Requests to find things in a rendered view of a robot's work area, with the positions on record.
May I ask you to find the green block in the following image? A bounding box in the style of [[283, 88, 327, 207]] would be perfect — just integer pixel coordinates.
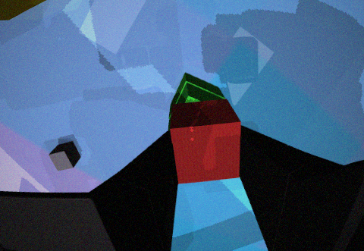
[[169, 72, 225, 120], [177, 82, 223, 103]]

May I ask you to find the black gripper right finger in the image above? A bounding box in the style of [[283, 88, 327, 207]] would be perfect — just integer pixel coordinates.
[[240, 126, 364, 251]]

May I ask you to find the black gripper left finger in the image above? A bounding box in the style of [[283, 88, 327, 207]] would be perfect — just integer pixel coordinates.
[[0, 130, 178, 251]]

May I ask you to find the red block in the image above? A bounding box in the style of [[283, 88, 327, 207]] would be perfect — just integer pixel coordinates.
[[170, 99, 240, 184]]

